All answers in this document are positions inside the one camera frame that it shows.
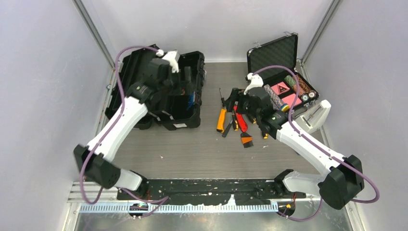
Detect screwdriver left of knife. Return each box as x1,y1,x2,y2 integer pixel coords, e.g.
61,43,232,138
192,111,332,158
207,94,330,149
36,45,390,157
232,110,239,131

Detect black plastic toolbox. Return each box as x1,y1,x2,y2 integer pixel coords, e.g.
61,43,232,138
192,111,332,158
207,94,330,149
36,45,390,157
119,44,205,130

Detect screwdriver top middle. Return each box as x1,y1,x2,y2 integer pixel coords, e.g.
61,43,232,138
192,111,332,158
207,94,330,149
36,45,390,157
219,88,226,109

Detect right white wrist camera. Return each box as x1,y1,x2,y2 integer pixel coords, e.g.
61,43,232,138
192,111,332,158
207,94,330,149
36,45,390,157
243,73,264,95

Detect black poker chip case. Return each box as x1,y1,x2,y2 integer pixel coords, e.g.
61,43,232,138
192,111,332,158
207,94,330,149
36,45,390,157
247,32,319,110

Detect white stand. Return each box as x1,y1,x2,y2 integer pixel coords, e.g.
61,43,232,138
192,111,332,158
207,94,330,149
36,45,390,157
295,100,332,134

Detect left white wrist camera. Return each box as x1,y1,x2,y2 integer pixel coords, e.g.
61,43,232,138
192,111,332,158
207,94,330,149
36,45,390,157
156,49,180,73

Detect yellow utility knife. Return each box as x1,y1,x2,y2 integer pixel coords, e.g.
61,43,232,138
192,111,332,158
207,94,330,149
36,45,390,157
216,108,227,133

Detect orange black brush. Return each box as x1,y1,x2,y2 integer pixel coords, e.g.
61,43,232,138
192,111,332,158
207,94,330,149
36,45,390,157
241,132,254,148

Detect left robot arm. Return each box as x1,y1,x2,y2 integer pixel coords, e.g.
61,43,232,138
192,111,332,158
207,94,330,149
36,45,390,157
74,58,181,199

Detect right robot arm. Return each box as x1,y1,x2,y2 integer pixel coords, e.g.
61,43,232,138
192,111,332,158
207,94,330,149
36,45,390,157
225,87,365,210

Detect screwdriver far right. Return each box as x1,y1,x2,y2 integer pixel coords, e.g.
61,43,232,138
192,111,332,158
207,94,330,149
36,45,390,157
261,131,269,139

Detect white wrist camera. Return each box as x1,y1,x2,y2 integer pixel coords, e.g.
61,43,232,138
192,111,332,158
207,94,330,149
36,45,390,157
156,49,180,73
243,73,264,95

